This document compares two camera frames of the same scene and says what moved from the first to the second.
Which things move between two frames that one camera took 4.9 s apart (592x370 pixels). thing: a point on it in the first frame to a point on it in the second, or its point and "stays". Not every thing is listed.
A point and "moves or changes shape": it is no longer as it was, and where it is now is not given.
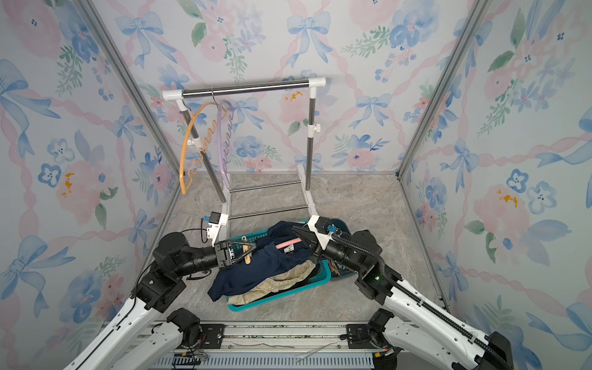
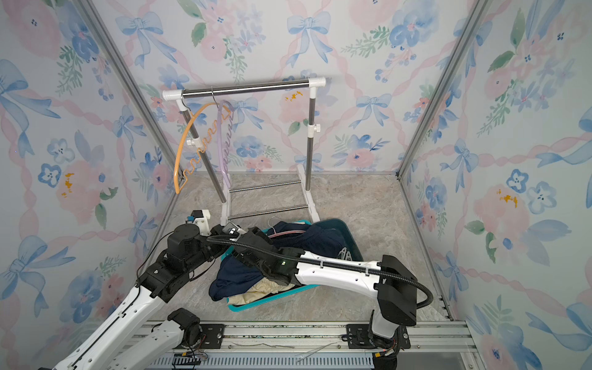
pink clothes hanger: [287, 243] to [281, 233]
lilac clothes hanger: [229, 142] stays
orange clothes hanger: [204, 147] moves or changes shape
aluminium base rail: [272, 347] stays
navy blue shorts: [282, 250] stays
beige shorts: [275, 282] stays
